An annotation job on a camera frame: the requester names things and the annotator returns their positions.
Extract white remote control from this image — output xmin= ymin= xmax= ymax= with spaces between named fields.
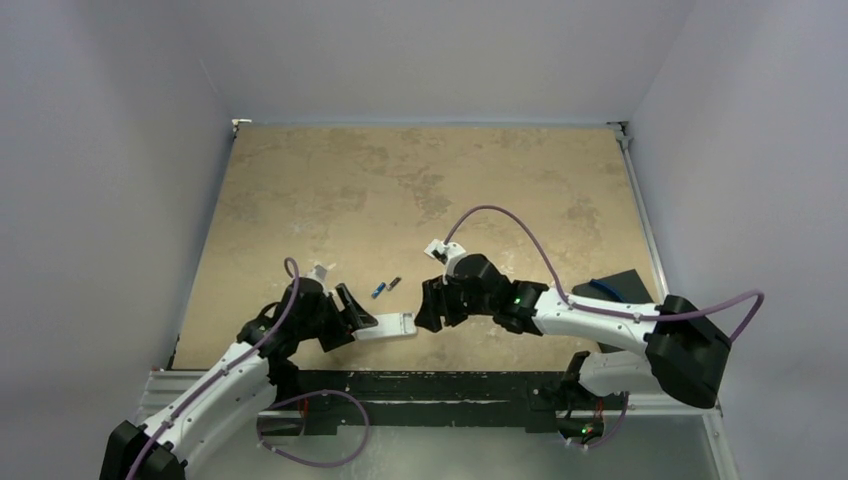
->
xmin=353 ymin=312 xmax=417 ymax=341

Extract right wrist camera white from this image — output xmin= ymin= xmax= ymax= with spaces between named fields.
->
xmin=424 ymin=239 xmax=468 ymax=277

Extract aluminium table rail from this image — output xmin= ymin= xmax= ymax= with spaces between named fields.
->
xmin=608 ymin=122 xmax=730 ymax=409

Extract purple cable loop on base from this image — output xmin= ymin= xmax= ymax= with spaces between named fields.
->
xmin=255 ymin=389 xmax=371 ymax=470

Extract black AAA battery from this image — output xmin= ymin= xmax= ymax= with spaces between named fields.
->
xmin=386 ymin=277 xmax=402 ymax=291

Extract blue AAA battery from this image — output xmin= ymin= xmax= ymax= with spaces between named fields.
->
xmin=371 ymin=282 xmax=387 ymax=299

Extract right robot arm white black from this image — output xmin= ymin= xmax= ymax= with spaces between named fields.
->
xmin=414 ymin=248 xmax=732 ymax=409

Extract blue handled pliers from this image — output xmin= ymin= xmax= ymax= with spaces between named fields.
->
xmin=589 ymin=279 xmax=624 ymax=302

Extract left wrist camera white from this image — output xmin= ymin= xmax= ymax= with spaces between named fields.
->
xmin=305 ymin=263 xmax=331 ymax=288

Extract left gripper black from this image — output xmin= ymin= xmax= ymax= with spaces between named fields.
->
xmin=297 ymin=284 xmax=374 ymax=350

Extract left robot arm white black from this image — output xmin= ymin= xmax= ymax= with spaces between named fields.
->
xmin=99 ymin=277 xmax=378 ymax=479

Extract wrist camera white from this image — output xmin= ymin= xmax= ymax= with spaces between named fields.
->
xmin=305 ymin=263 xmax=331 ymax=288
xmin=424 ymin=239 xmax=468 ymax=277

